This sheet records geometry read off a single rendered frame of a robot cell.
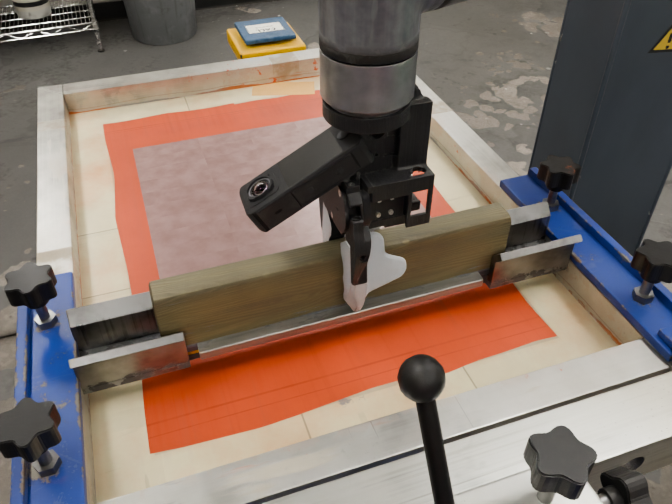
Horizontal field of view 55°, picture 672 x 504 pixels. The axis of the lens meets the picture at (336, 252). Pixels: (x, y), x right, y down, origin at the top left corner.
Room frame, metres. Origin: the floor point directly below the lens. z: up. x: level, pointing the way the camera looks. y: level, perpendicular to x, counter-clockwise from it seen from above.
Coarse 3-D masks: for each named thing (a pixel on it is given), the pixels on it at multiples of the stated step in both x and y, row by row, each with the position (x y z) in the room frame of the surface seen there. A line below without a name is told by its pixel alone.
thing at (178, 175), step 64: (128, 128) 0.87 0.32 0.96; (192, 128) 0.87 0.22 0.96; (128, 192) 0.70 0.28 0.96; (192, 192) 0.70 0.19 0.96; (128, 256) 0.57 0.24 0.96; (192, 256) 0.57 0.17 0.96; (256, 256) 0.57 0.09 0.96; (192, 384) 0.38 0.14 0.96; (256, 384) 0.38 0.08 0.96; (320, 384) 0.38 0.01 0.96
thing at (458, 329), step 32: (288, 96) 0.98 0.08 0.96; (320, 96) 0.98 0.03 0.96; (256, 128) 0.87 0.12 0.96; (288, 128) 0.87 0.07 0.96; (320, 128) 0.87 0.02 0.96; (416, 192) 0.70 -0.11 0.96; (320, 224) 0.63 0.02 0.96; (480, 288) 0.51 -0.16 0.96; (512, 288) 0.51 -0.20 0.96; (352, 320) 0.47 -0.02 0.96; (384, 320) 0.47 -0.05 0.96; (416, 320) 0.47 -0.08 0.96; (448, 320) 0.47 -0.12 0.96; (480, 320) 0.47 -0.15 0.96; (512, 320) 0.47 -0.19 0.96; (384, 352) 0.42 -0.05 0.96; (416, 352) 0.42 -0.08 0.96; (448, 352) 0.42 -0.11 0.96; (480, 352) 0.42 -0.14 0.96
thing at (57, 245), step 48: (48, 96) 0.91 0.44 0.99; (96, 96) 0.93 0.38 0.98; (144, 96) 0.95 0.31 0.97; (432, 96) 0.91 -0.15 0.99; (48, 144) 0.76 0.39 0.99; (480, 144) 0.76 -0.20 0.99; (48, 192) 0.65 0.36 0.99; (480, 192) 0.70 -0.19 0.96; (48, 240) 0.56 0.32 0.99; (576, 288) 0.50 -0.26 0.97; (624, 336) 0.43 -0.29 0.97; (528, 384) 0.36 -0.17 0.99; (576, 384) 0.36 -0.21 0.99; (624, 384) 0.36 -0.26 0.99; (336, 432) 0.31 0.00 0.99; (384, 432) 0.31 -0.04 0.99; (480, 432) 0.31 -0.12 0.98; (192, 480) 0.26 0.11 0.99; (240, 480) 0.26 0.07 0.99; (288, 480) 0.26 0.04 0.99
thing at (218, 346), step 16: (416, 288) 0.47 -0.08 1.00; (432, 288) 0.47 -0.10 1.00; (448, 288) 0.47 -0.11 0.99; (464, 288) 0.48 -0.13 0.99; (368, 304) 0.45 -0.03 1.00; (384, 304) 0.45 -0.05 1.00; (400, 304) 0.46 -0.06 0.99; (288, 320) 0.43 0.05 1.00; (304, 320) 0.43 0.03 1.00; (320, 320) 0.43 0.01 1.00; (336, 320) 0.43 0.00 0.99; (224, 336) 0.41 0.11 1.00; (240, 336) 0.41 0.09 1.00; (256, 336) 0.41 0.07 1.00; (272, 336) 0.41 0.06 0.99; (288, 336) 0.42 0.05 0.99; (208, 352) 0.39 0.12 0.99; (224, 352) 0.39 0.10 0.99
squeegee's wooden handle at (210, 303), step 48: (336, 240) 0.47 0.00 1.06; (384, 240) 0.47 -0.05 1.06; (432, 240) 0.48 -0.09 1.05; (480, 240) 0.50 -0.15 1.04; (192, 288) 0.41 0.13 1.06; (240, 288) 0.42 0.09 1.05; (288, 288) 0.43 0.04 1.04; (336, 288) 0.45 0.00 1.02; (384, 288) 0.46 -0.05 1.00; (192, 336) 0.40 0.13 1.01
